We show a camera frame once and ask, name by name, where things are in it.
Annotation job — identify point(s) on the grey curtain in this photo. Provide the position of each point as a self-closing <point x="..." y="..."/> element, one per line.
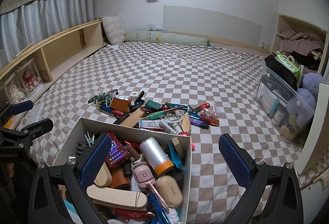
<point x="38" y="20"/>

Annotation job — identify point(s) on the white cardboard box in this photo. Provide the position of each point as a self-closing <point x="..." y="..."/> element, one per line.
<point x="134" y="135"/>

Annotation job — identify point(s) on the white wall socket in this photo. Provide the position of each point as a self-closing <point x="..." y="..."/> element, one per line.
<point x="154" y="27"/>

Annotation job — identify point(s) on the grey headboard panel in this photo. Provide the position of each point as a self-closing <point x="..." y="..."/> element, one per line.
<point x="212" y="23"/>

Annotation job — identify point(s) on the green snack packet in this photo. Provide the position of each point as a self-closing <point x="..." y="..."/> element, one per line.
<point x="288" y="62"/>

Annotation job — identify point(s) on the red doll display box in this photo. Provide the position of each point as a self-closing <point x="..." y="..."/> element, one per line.
<point x="29" y="77"/>

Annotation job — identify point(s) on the purple plush toy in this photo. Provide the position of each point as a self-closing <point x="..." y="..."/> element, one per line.
<point x="303" y="105"/>

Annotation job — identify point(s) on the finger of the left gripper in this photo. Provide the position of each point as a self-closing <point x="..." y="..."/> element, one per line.
<point x="24" y="106"/>
<point x="35" y="130"/>

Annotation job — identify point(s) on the beige earbuds case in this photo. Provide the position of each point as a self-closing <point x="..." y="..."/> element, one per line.
<point x="169" y="190"/>

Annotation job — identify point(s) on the white doll display box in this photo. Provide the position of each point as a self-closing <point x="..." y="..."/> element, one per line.
<point x="11" y="91"/>

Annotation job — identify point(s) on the white fluffy pillow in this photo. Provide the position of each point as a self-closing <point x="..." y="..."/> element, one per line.
<point x="114" y="28"/>

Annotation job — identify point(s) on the brown leather pouch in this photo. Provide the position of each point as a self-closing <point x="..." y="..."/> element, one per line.
<point x="120" y="105"/>

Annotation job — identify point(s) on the pink handheld fan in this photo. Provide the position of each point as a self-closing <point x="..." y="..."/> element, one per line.
<point x="146" y="181"/>

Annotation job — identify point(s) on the red card box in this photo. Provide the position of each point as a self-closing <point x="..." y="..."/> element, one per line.
<point x="118" y="153"/>

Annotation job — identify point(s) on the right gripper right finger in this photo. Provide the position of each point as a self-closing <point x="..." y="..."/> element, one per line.
<point x="284" y="204"/>

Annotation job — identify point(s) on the pile of clothes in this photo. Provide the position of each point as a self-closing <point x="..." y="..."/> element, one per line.
<point x="305" y="48"/>

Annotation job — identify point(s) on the wooden bedside shelf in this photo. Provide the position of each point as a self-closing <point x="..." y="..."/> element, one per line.
<point x="51" y="58"/>

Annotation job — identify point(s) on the checkered bed sheet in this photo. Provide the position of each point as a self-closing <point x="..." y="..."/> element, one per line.
<point x="180" y="75"/>

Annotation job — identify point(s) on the green long bolster pillow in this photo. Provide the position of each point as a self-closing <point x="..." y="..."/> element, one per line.
<point x="169" y="38"/>

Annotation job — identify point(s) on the clear film roll orange cap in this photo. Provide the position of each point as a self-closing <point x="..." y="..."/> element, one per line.
<point x="156" y="156"/>

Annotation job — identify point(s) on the clear plastic storage bin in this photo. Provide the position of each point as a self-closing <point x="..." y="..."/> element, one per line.
<point x="273" y="94"/>

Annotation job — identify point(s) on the white wardrobe shelf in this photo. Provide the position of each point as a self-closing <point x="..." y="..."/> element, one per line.
<point x="285" y="22"/>

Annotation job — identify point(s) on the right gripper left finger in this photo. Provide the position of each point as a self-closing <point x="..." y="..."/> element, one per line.
<point x="76" y="175"/>

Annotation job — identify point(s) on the long wooden block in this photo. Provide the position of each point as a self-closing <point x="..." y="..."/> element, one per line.
<point x="134" y="118"/>

